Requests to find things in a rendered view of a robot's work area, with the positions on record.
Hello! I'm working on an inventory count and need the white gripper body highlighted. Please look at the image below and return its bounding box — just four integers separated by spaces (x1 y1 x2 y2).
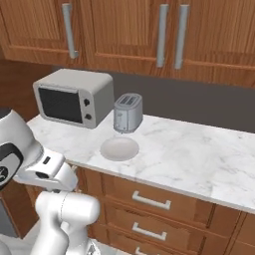
17 161 80 193

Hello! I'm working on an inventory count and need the wooden base cupboard front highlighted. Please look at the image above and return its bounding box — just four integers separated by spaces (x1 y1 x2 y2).
227 212 255 255

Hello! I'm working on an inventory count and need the wooden drawer front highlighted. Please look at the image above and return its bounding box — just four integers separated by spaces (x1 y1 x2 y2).
100 172 215 230
103 200 208 255
107 228 140 255

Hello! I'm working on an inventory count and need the wooden wall cupboard door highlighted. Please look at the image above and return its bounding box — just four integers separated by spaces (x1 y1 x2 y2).
0 0 86 67
169 0 255 89
81 0 174 77

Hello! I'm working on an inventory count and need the grey toaster oven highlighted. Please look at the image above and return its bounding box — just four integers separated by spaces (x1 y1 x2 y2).
32 68 116 129

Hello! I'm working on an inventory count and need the white round plate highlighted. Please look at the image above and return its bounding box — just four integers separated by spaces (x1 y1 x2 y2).
100 135 140 162

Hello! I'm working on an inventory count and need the silver two-slot toaster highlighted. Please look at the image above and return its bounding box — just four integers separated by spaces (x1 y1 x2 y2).
113 93 144 134

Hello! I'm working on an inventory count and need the grey bar cupboard handle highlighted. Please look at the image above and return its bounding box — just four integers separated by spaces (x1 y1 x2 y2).
61 2 80 60
173 3 190 71
155 3 170 69

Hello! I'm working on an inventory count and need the white drawer handle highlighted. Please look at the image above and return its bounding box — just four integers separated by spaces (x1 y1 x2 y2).
131 221 168 242
131 190 172 211
133 246 157 255

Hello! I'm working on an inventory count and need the grey appliance front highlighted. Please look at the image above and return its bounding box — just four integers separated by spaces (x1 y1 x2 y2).
0 195 18 239

